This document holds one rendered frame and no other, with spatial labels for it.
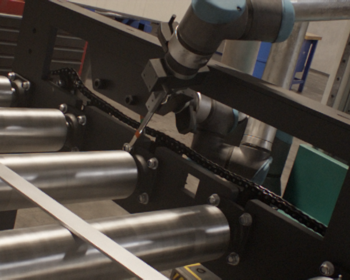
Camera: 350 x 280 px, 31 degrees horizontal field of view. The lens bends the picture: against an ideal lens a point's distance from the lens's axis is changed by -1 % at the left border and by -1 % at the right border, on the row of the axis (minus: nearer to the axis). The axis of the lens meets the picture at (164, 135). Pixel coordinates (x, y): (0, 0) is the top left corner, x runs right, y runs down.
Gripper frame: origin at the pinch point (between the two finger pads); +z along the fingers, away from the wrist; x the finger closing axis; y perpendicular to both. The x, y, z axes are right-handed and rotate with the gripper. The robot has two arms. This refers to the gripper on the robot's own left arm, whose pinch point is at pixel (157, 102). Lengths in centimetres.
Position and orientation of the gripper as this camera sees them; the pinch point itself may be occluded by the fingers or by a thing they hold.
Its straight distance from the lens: 140.1
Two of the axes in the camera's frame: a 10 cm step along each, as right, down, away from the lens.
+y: 4.0, 8.2, -4.0
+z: -3.7, 5.5, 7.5
